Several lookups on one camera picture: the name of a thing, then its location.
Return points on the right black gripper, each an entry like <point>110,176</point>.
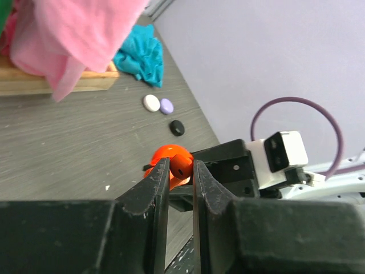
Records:
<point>240,167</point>

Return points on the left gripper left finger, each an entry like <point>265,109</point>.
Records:
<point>125,235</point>

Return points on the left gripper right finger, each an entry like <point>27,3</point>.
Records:
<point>254,235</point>

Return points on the orange earbud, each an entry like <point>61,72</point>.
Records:
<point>181,166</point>

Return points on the white earbud charging case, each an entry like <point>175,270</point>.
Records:
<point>151,103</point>

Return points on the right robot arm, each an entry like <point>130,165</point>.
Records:
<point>347,185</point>

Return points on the black earbud charging case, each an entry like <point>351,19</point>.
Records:
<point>177,128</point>

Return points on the teal crumpled shirt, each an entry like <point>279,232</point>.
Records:
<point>142,56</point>

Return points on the wooden clothes rack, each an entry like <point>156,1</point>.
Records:
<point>16,82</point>

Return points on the pink shirt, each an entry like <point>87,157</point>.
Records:
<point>54,38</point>

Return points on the green shirt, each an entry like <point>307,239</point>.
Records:
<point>6,7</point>

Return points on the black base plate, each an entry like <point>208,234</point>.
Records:
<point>183,263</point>

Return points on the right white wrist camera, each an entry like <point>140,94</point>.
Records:
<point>272,157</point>

